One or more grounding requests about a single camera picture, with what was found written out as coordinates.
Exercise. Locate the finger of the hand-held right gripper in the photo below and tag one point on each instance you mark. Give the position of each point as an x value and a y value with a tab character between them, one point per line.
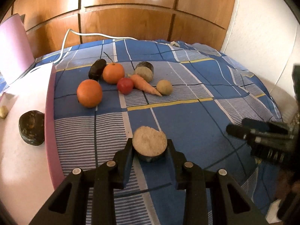
236	132
255	123

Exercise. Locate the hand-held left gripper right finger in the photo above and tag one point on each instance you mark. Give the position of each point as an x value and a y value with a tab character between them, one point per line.
172	163

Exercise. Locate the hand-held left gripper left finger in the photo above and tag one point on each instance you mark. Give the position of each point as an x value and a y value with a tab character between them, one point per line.
129	160

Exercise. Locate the halved dark-skinned fruit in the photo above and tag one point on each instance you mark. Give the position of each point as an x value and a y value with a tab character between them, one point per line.
143	73
148	140

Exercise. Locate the red tomato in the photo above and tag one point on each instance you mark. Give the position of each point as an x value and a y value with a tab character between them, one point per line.
125	86

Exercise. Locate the beige round potato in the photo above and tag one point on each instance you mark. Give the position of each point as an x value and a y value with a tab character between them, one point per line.
164	88

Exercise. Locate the large orange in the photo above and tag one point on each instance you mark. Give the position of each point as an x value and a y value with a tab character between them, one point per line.
89	93

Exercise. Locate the dark brown oblong fruit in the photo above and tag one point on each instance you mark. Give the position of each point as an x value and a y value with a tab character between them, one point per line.
96	69

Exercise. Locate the pink cardboard box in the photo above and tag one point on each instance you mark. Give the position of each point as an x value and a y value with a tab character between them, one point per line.
23	168

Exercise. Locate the blue plaid blanket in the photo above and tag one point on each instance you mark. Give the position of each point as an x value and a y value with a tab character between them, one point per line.
187	121

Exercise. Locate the carrot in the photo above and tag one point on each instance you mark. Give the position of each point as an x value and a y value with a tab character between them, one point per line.
143	84

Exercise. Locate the orange with stem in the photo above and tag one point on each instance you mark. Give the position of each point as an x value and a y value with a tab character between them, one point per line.
113	73

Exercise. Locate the dark round hollowed fruit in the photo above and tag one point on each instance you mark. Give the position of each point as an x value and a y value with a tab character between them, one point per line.
31	129

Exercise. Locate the small pale yellow fruit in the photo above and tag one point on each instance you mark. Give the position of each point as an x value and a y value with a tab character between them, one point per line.
3	112

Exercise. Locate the wooden wardrobe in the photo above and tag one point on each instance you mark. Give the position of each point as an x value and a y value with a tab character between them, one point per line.
129	21

